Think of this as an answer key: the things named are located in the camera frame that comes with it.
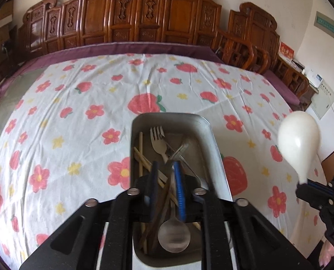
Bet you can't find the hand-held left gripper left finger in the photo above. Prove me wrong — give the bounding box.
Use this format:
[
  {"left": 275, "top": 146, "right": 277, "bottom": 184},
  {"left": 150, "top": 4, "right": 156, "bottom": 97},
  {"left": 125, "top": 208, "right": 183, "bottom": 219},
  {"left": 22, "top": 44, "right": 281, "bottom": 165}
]
[{"left": 19, "top": 161, "right": 159, "bottom": 270}]

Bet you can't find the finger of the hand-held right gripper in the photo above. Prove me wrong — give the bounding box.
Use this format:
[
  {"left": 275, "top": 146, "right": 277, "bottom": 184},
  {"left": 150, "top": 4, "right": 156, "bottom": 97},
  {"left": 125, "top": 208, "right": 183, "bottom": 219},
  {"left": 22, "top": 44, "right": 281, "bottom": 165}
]
[
  {"left": 307, "top": 175, "right": 334, "bottom": 188},
  {"left": 295, "top": 184, "right": 331, "bottom": 206}
]

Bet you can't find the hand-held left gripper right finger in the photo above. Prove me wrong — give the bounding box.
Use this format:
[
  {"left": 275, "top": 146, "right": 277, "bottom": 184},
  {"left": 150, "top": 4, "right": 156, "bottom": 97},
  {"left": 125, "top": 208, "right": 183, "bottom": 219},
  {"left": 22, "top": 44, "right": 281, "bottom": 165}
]
[{"left": 173, "top": 161, "right": 314, "bottom": 270}]

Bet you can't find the light wooden chopstick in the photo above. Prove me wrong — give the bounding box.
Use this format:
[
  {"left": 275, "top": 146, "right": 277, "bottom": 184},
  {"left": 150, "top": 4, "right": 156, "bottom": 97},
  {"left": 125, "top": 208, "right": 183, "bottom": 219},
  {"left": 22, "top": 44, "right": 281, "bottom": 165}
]
[
  {"left": 134, "top": 147, "right": 202, "bottom": 230},
  {"left": 139, "top": 131, "right": 148, "bottom": 255}
]

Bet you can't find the cream plastic fork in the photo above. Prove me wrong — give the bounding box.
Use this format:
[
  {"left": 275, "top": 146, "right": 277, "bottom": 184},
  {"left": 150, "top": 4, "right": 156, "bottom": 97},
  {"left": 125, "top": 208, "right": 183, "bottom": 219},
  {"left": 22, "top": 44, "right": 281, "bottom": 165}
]
[{"left": 150, "top": 126, "right": 170, "bottom": 165}]

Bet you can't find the metal spoon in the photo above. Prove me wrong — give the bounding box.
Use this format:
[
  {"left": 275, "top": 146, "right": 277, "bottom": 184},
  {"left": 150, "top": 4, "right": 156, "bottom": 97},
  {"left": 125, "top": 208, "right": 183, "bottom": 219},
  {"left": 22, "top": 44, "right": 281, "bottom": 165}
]
[{"left": 157, "top": 160, "right": 191, "bottom": 253}]

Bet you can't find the metal tray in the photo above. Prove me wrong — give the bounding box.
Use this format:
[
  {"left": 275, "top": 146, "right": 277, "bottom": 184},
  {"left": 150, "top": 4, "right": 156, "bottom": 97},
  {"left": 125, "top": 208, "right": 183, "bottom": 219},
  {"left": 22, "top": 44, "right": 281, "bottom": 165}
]
[{"left": 130, "top": 112, "right": 234, "bottom": 269}]

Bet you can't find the large cream plastic spoon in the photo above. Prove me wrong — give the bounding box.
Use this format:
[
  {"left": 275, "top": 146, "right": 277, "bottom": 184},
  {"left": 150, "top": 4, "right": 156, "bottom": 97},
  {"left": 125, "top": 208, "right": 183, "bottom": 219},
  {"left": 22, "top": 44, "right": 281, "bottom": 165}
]
[{"left": 277, "top": 111, "right": 321, "bottom": 185}]

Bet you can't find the person's right hand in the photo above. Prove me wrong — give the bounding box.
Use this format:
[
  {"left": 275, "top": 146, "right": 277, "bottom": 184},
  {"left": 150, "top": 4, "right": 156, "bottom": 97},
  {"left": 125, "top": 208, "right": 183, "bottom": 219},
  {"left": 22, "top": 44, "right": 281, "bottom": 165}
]
[{"left": 319, "top": 239, "right": 334, "bottom": 269}]

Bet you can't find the wooden side cabinet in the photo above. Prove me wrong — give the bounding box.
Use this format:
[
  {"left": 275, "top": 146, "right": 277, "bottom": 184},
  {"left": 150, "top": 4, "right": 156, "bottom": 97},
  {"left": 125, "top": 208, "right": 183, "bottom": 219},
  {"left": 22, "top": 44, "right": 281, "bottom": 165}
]
[{"left": 299, "top": 81, "right": 317, "bottom": 111}]

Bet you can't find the floral tablecloth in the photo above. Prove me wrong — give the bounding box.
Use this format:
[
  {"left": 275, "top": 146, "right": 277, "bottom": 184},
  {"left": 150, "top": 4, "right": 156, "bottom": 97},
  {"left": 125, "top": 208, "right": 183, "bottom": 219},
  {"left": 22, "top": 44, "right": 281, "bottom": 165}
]
[{"left": 0, "top": 53, "right": 328, "bottom": 270}]

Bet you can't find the red calendar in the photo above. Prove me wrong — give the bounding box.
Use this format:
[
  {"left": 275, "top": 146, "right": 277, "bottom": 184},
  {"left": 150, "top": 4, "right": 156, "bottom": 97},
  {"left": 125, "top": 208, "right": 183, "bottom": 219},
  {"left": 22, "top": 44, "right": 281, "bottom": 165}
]
[{"left": 278, "top": 42, "right": 296, "bottom": 64}]

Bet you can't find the purple cloth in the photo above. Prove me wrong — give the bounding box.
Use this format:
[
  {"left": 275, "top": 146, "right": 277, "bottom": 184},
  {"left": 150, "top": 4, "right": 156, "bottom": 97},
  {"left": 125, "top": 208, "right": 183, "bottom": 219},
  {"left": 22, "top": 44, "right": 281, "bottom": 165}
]
[{"left": 0, "top": 42, "right": 301, "bottom": 108}]

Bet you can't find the wooden armchair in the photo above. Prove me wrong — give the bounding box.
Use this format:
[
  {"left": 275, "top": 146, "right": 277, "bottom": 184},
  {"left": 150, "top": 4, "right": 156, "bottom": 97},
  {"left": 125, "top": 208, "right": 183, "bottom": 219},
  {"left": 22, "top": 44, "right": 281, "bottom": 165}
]
[{"left": 214, "top": 30, "right": 272, "bottom": 74}]

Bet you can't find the long carved wooden bench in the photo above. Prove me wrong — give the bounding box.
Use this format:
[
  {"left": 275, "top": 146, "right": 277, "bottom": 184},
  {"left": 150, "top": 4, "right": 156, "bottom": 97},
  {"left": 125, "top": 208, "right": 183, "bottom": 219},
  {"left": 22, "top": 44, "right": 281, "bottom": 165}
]
[{"left": 17, "top": 0, "right": 223, "bottom": 54}]

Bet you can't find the carved wooden bench back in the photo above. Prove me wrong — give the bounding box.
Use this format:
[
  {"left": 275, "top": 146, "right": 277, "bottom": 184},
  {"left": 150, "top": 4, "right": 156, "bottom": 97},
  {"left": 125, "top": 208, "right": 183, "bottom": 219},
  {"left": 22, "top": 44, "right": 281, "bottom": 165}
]
[{"left": 228, "top": 2, "right": 281, "bottom": 62}]

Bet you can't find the cardboard box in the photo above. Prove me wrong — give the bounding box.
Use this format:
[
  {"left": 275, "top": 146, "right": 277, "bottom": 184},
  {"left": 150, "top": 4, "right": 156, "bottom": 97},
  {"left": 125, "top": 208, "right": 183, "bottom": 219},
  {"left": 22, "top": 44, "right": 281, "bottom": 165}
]
[{"left": 0, "top": 0, "right": 15, "bottom": 24}]

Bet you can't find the white wall panel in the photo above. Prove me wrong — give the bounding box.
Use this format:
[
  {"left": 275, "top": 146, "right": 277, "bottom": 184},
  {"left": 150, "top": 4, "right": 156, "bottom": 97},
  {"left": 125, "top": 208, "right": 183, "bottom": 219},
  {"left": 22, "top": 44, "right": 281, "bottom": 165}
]
[{"left": 310, "top": 86, "right": 334, "bottom": 120}]

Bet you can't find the white wall device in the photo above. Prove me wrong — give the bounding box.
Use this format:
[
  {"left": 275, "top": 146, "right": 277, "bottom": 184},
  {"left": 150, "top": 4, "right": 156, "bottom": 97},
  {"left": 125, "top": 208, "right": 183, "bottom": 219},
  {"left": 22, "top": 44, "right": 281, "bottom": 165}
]
[{"left": 306, "top": 72, "right": 325, "bottom": 89}]

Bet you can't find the green framed wall panel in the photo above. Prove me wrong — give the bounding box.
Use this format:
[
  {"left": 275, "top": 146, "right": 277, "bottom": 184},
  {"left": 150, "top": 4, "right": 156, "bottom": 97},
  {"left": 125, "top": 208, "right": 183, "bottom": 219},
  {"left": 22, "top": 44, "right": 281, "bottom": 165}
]
[{"left": 314, "top": 11, "right": 334, "bottom": 41}]

